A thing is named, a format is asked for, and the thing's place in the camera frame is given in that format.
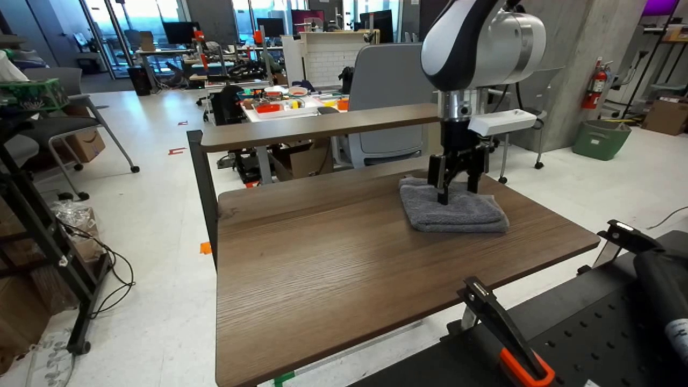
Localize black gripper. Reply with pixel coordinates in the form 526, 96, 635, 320
426, 118, 499, 207

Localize grey towel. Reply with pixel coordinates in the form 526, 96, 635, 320
397, 175, 512, 236

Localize grey armchair on casters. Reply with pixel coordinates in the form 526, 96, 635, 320
487, 66, 566, 185

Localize grey office chair backrest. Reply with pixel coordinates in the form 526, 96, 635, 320
347, 42, 441, 171

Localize wooden raised desk shelf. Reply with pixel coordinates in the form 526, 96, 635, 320
197, 102, 444, 154

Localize green plastic bin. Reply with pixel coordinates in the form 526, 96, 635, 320
569, 118, 633, 163

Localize open cardboard box under shelf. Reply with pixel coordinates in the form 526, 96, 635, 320
271, 140, 335, 181

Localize red fire extinguisher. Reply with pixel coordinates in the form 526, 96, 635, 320
579, 58, 612, 115

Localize black computer monitor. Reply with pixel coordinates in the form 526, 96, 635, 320
358, 8, 396, 45
288, 8, 326, 39
253, 15, 288, 42
159, 20, 203, 50

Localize white board panel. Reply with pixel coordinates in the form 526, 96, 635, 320
298, 30, 383, 92

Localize black clamp with silver bar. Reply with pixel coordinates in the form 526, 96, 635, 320
576, 217, 664, 278

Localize white table with colourful items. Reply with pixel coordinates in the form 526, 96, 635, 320
238, 85, 353, 125

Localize brown cardboard box by stand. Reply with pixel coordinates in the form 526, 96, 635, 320
640, 94, 688, 137

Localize black stand pole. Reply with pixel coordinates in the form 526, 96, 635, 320
620, 14, 680, 121

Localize black cylinder with white label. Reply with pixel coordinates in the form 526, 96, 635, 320
633, 230, 688, 367

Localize black backpack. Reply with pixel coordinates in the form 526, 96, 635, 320
209, 82, 248, 128

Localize cardboard box under side table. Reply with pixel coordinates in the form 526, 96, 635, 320
63, 128, 107, 166

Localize clear plastic bag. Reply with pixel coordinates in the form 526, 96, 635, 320
49, 201, 99, 239

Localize grey side table on casters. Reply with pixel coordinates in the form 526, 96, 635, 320
20, 66, 142, 202

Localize green patterned item on rack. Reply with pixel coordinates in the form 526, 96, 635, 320
0, 75, 66, 116

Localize large cardboard box by rack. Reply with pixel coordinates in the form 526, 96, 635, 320
0, 275, 52, 375

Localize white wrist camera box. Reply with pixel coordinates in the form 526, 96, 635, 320
469, 107, 540, 140

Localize black clamp with orange handle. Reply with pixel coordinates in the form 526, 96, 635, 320
456, 275, 559, 387

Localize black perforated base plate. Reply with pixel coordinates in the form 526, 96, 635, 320
350, 250, 688, 387

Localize black floor cables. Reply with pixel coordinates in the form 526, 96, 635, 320
83, 235, 138, 320

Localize black metal rack frame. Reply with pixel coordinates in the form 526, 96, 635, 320
0, 121, 115, 357

